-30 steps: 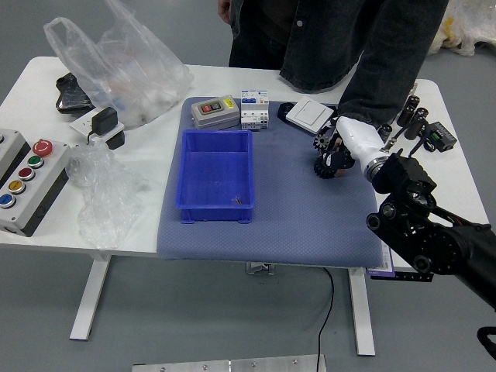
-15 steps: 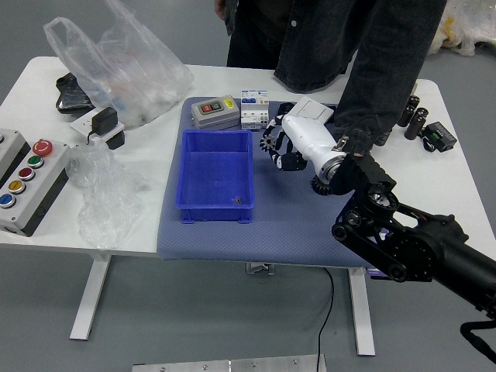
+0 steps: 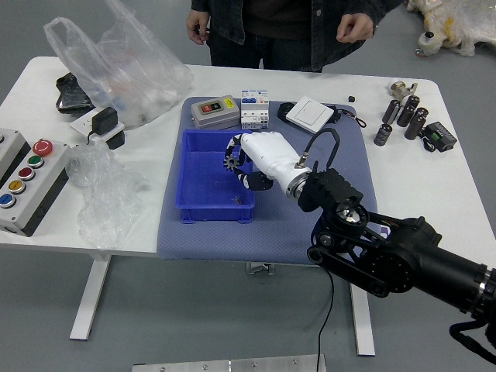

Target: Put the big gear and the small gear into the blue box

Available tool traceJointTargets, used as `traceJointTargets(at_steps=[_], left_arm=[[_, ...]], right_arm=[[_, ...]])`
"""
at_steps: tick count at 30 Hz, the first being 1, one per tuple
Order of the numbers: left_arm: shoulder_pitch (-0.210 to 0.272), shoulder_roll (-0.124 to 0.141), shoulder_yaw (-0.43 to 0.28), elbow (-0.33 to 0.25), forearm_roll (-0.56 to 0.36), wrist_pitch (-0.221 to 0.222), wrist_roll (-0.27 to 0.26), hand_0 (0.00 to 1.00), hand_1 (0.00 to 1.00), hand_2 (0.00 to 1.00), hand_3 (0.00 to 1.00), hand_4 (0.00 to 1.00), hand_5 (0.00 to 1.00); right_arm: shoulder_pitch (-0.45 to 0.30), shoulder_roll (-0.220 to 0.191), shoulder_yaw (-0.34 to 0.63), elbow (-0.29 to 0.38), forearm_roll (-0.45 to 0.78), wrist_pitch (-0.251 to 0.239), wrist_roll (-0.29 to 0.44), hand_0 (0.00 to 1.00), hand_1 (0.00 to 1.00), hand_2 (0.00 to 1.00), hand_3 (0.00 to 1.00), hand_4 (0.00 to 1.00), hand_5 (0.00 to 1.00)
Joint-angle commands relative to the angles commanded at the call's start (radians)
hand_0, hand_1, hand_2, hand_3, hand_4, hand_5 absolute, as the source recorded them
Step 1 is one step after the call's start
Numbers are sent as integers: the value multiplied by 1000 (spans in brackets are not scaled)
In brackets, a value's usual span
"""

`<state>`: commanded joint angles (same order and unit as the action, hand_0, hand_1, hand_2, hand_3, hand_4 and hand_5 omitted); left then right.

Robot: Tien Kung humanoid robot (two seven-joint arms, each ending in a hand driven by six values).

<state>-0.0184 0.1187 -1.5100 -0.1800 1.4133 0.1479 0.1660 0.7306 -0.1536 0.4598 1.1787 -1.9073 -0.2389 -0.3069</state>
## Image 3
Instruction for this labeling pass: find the plastic-wrapped white bundle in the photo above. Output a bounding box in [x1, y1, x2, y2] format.
[405, 0, 496, 59]

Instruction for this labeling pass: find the grey metal table bracket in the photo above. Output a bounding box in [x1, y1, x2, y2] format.
[245, 262, 275, 277]

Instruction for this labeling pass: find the person's left hand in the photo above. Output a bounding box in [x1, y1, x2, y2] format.
[335, 13, 377, 43]

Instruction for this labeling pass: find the grey push-button control box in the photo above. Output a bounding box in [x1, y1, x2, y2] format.
[0, 128, 74, 237]

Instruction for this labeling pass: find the blue-grey padded mat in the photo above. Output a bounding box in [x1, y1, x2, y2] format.
[157, 96, 379, 269]

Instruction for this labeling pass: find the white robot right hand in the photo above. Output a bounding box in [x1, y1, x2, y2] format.
[223, 131, 313, 191]

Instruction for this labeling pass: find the brass metal fitting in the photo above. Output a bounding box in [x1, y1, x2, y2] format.
[388, 80, 420, 99]

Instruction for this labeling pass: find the black driver module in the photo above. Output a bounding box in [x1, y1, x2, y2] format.
[421, 121, 459, 153]

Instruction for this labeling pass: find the white circuit breaker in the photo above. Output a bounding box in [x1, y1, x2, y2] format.
[239, 89, 270, 131]

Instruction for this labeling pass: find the black plug block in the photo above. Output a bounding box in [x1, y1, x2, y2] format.
[104, 130, 126, 150]

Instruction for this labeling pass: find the big black gear nut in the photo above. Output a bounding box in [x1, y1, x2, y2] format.
[222, 153, 242, 173]

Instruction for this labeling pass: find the white table leg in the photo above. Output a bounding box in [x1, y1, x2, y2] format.
[69, 250, 113, 341]
[346, 282, 377, 357]

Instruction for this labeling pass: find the grey two-button switch box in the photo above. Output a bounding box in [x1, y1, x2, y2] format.
[191, 95, 240, 130]

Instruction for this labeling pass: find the person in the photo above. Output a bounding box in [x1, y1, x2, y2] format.
[185, 0, 405, 74]

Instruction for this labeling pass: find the blue plastic box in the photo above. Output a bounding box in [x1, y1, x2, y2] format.
[177, 129, 257, 225]

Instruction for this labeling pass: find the black plastic pouch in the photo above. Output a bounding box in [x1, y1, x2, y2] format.
[55, 72, 95, 114]

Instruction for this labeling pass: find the black power adapter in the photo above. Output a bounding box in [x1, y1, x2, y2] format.
[85, 107, 119, 145]

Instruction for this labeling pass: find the large clear plastic bag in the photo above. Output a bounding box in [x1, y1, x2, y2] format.
[42, 0, 195, 131]

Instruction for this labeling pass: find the white socket plate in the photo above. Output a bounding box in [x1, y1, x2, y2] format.
[69, 110, 126, 141]

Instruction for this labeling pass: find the person's right hand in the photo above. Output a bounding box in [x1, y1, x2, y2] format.
[185, 10, 214, 45]

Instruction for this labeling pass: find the white wall switch panel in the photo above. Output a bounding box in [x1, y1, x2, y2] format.
[285, 95, 336, 135]

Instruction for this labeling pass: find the black floor cable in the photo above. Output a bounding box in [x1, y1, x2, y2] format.
[315, 269, 336, 372]

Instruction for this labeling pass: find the crumpled clear plastic wrap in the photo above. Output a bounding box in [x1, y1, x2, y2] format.
[64, 139, 151, 251]

